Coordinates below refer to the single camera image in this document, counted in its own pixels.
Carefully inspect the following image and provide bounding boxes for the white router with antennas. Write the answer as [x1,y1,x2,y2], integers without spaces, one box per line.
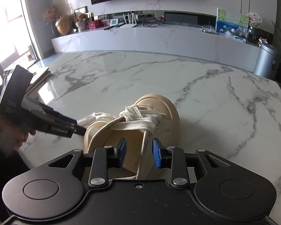
[119,13,138,29]

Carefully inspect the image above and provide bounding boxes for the beige canvas shoe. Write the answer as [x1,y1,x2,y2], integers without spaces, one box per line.
[84,94,180,181]

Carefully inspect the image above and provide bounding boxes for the red gift box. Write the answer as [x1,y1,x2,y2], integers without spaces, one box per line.
[88,20,102,30]

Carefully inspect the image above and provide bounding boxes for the grey metal trash can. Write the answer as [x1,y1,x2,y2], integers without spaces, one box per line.
[253,43,280,79]

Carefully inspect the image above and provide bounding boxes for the flat white router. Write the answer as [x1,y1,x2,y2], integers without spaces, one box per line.
[201,20,218,34]

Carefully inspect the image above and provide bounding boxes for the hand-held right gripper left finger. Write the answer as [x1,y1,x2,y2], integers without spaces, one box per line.
[49,138,127,190]

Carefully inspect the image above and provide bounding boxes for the lotus pond painting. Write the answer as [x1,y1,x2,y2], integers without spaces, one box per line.
[216,7,250,43]

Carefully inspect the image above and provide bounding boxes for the dried flower bunch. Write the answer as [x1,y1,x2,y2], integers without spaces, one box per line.
[43,6,61,22]

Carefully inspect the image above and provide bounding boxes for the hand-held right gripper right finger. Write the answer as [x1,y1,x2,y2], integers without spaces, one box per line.
[152,138,230,190]

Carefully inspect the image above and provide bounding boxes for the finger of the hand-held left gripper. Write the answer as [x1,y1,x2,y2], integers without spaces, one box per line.
[35,119,87,138]
[41,110,78,126]

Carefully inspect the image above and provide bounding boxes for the brown round vase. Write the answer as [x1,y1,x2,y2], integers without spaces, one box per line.
[55,15,74,37]

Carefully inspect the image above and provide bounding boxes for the brown teddy bear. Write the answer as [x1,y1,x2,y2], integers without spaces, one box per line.
[75,13,89,32]

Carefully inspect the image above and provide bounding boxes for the dark glass jar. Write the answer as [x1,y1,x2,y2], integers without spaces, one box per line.
[248,26,260,45]

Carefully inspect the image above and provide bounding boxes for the round paper fan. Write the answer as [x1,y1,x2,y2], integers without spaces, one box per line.
[246,13,263,28]

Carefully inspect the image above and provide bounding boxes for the person's left hand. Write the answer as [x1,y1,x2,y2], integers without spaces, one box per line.
[0,112,37,156]

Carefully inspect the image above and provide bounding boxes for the black cables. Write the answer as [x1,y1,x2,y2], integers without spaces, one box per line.
[143,19,166,28]

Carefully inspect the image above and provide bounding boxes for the black picture frame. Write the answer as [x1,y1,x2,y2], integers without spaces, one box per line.
[74,6,94,20]

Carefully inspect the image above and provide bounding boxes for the white marble television cabinet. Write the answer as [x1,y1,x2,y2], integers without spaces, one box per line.
[51,25,260,72]

